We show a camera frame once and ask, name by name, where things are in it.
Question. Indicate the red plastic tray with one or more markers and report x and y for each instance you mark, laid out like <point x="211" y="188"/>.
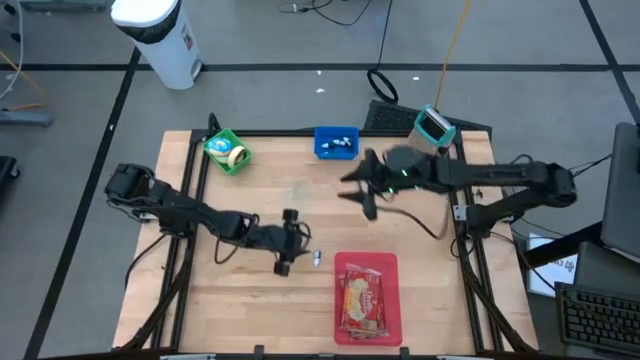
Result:
<point x="395" y="300"/>

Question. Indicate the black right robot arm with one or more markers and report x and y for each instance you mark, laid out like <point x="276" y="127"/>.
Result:
<point x="500" y="175"/>

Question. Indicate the green plastic basket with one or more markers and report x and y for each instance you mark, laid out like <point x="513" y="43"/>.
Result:
<point x="223" y="133"/>

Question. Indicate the bright blue iced toy donut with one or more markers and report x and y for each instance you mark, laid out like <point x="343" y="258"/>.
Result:
<point x="219" y="145"/>

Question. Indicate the pale blue iced toy donut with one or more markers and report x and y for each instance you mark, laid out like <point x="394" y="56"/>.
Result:
<point x="218" y="156"/>

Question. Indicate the black keyboard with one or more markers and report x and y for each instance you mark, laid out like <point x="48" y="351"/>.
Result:
<point x="600" y="320"/>

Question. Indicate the black beam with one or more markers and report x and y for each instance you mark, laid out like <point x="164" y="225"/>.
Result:
<point x="560" y="247"/>

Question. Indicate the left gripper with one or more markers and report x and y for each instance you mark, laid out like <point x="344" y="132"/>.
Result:
<point x="285" y="242"/>

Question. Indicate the grey desk foot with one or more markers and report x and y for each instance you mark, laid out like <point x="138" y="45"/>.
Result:
<point x="25" y="118"/>

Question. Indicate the black perforated panel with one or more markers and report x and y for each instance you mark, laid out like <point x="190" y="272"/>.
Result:
<point x="390" y="117"/>

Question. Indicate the red snack packet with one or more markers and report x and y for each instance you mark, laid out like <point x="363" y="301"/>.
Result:
<point x="361" y="300"/>

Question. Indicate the white paper sheet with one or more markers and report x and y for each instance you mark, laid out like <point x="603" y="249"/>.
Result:
<point x="555" y="272"/>

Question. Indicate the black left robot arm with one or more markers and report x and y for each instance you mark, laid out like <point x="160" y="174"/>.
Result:
<point x="175" y="210"/>

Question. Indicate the dark grey box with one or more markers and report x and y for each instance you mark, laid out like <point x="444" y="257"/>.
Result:
<point x="607" y="265"/>

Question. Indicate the black chair caster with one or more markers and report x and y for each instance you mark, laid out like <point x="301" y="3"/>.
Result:
<point x="7" y="167"/>

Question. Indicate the grey laptop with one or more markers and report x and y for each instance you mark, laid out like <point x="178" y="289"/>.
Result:
<point x="622" y="190"/>

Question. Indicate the blue plastic bin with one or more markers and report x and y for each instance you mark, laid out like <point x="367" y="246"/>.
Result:
<point x="325" y="132"/>

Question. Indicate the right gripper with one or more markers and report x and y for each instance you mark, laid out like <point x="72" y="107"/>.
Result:
<point x="375" y="175"/>

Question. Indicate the black aluminium rig frame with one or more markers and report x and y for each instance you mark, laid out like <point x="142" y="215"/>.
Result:
<point x="280" y="133"/>

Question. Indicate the white trash bin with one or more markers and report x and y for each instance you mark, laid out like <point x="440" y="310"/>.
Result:
<point x="160" y="45"/>

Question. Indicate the chocolate iced toy donut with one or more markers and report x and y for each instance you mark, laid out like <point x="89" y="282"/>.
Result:
<point x="236" y="157"/>

